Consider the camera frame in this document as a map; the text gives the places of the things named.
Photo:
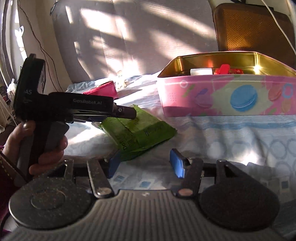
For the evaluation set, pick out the magenta leather pouch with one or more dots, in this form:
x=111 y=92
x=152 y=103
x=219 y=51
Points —
x=107 y=89

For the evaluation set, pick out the white window frame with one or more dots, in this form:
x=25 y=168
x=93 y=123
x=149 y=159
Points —
x=13 y=52

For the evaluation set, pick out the person's left hand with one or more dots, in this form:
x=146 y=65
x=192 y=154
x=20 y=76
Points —
x=46 y=161

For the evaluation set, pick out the white charger cube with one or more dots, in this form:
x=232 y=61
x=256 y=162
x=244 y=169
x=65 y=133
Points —
x=201 y=71

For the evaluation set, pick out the green snack packet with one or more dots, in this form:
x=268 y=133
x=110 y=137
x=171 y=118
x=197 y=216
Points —
x=135 y=137

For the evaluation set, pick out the pink macaron tin box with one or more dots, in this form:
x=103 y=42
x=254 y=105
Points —
x=267 y=86

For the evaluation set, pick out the brown woven cushion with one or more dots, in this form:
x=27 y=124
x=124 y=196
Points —
x=248 y=27

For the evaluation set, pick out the red stapler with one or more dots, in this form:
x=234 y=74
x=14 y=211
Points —
x=226 y=69

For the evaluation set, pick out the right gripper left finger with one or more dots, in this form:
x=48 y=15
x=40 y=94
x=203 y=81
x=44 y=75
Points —
x=100 y=170

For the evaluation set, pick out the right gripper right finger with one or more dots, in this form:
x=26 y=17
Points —
x=189 y=171

